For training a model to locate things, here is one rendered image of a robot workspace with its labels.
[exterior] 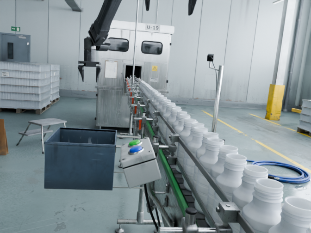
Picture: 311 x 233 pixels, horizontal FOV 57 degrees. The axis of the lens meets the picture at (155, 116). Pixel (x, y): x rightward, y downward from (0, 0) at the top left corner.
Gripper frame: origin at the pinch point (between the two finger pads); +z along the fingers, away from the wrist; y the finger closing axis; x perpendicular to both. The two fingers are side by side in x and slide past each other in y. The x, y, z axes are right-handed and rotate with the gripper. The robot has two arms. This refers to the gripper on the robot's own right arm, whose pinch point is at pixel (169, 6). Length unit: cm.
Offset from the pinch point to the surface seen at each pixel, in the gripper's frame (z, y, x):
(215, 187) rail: 28.9, 11.5, 3.0
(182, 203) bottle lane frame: 40.0, 9.9, 19.2
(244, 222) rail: 28.7, 11.4, -9.1
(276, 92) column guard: 48, 468, 792
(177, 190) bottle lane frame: 40.0, 10.0, 26.7
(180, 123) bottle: 26, 14, 47
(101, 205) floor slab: 139, -17, 213
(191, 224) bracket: 30.7, 5.0, -6.2
